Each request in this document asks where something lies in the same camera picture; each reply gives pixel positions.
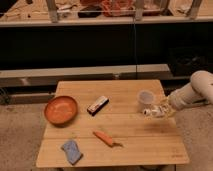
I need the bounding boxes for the orange bowl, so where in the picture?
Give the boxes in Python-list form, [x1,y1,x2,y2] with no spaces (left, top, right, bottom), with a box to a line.
[44,96,78,125]

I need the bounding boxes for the wooden folding table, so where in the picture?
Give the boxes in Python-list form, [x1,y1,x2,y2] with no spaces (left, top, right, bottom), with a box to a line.
[36,80,189,168]

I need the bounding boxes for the black hanging cable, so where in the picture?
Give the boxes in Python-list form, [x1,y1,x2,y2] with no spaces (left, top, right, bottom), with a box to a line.
[132,0,139,80]

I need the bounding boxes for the orange carrot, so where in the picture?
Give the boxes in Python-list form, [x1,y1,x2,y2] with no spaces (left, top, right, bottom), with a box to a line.
[93,131,122,147]

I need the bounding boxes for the white plastic cup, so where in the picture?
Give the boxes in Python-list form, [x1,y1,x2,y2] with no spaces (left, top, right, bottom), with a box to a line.
[137,90,155,113]

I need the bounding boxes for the small white bottle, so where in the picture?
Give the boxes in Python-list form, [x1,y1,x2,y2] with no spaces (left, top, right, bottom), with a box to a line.
[143,105,165,117]

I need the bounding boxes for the red object on shelf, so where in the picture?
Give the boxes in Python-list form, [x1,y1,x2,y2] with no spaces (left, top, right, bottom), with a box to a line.
[101,0,134,17]

